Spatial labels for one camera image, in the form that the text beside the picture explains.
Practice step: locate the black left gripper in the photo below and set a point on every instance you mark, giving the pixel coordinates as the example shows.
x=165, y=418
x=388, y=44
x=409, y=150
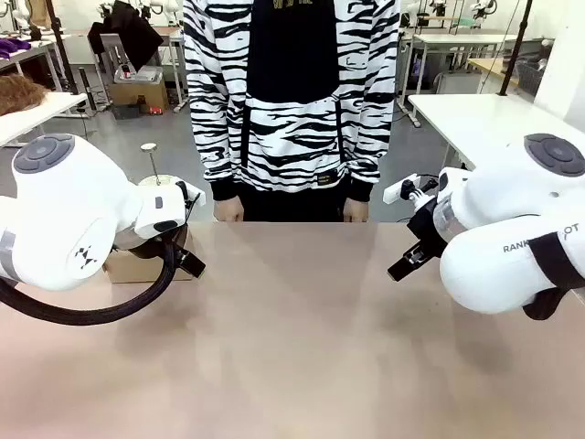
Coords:
x=151, y=243

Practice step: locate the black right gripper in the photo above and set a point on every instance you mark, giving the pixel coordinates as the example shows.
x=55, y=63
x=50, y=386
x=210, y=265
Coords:
x=427, y=224

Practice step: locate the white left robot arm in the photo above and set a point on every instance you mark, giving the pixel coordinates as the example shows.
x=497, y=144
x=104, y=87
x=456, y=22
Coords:
x=68, y=206

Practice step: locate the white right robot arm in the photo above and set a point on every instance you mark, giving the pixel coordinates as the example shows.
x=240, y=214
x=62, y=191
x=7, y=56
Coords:
x=493, y=206

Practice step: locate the person's right forearm zebra sleeve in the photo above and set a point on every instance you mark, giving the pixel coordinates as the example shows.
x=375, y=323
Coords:
x=215, y=146

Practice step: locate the person's left forearm zebra sleeve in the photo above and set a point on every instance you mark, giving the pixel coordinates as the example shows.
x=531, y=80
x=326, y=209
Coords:
x=365, y=146

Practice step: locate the brown cardboard cup carrier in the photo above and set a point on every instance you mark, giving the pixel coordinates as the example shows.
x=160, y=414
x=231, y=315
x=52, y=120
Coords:
x=137, y=267

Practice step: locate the person's right hand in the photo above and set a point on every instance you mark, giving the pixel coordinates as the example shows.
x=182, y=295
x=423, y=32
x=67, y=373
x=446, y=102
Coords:
x=229, y=211

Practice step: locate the person's left hand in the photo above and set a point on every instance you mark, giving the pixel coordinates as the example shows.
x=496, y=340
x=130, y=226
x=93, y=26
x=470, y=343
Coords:
x=355, y=211

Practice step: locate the metal plunger rod with disc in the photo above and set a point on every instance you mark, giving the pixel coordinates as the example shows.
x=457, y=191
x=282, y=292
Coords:
x=153, y=164

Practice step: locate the person in zebra hoodie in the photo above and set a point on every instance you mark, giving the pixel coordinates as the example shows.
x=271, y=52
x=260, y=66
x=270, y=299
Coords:
x=292, y=137

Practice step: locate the large white side table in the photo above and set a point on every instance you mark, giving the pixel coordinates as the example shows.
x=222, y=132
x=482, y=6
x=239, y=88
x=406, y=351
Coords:
x=480, y=119

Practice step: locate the brown cardboard storage box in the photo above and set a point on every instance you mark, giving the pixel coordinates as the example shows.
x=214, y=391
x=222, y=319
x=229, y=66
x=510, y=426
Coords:
x=137, y=96

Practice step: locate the clear plastic bin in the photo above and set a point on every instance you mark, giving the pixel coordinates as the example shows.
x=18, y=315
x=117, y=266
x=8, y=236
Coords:
x=141, y=74

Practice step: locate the white table with wig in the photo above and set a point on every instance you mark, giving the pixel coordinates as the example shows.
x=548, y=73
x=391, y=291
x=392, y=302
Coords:
x=41, y=114

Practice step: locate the white background workbench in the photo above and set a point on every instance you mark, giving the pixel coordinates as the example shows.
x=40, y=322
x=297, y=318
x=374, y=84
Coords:
x=466, y=39

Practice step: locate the black jacket on chair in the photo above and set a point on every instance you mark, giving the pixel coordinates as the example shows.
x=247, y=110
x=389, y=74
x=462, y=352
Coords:
x=128, y=32

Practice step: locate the brown hair wig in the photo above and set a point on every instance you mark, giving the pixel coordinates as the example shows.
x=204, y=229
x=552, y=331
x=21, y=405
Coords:
x=20, y=93

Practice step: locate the thin black stand pole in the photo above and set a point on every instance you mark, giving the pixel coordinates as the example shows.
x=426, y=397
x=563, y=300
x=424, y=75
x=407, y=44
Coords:
x=516, y=46

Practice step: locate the black tripod pole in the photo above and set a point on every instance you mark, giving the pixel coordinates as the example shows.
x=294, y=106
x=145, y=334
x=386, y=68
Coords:
x=61, y=46

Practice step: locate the purple cloth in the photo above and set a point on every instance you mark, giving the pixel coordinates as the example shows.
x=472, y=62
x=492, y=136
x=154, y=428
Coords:
x=13, y=46

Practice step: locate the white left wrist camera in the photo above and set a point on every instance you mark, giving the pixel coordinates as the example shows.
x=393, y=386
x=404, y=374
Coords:
x=194, y=192

